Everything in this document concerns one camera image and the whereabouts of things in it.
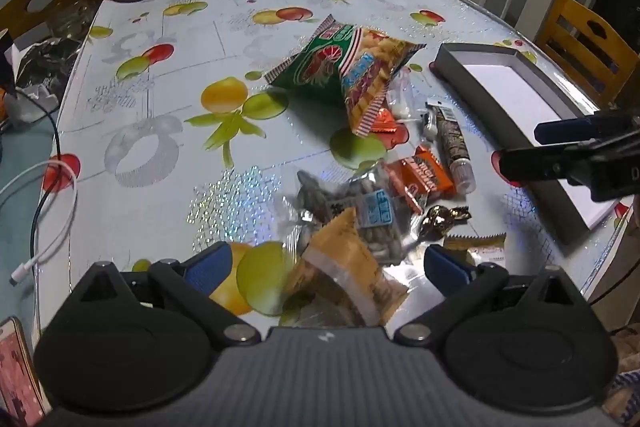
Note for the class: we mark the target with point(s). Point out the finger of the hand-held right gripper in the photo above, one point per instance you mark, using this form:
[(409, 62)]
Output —
[(565, 130), (530, 164)]

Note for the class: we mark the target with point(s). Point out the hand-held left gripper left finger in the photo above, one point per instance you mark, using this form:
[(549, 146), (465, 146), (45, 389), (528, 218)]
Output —
[(207, 267)]

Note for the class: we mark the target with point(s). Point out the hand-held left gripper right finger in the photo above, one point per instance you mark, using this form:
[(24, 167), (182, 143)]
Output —
[(445, 269)]

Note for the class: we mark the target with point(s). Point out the grey cardboard box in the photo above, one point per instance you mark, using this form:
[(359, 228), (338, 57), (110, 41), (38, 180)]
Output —
[(515, 97)]

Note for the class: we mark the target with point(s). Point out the dark brown stick packet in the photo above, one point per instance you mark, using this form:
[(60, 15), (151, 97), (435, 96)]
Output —
[(452, 142)]

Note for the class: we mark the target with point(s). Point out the clear melon seed packet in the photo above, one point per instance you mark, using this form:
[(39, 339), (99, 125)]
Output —
[(350, 207)]

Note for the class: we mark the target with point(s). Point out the pink clear candy packet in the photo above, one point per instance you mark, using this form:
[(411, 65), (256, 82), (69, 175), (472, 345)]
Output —
[(402, 99)]

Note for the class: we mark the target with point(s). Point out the orange foil stick wrapper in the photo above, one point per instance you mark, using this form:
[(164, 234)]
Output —
[(387, 123)]

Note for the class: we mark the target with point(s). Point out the green orange snack bag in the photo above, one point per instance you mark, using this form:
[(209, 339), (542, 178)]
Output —
[(325, 62)]

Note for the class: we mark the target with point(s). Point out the beige biscuit packet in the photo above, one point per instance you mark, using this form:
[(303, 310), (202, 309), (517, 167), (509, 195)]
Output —
[(480, 248)]

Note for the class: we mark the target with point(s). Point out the gold foil candy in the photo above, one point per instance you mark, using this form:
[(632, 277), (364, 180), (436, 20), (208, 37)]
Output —
[(437, 219)]

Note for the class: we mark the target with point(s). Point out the orange brown snack bar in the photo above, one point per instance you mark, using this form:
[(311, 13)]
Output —
[(432, 172), (400, 187)]

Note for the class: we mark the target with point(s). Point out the brown peanut bag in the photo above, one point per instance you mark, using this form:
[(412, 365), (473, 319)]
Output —
[(345, 259)]

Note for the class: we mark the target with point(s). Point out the smartphone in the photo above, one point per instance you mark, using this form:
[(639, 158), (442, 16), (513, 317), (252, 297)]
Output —
[(20, 372)]

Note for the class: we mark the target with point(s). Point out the crumpled white plastic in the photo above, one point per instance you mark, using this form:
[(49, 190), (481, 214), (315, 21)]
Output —
[(27, 106)]

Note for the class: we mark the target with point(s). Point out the black foil bag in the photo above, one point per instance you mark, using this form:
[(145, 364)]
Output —
[(45, 62)]

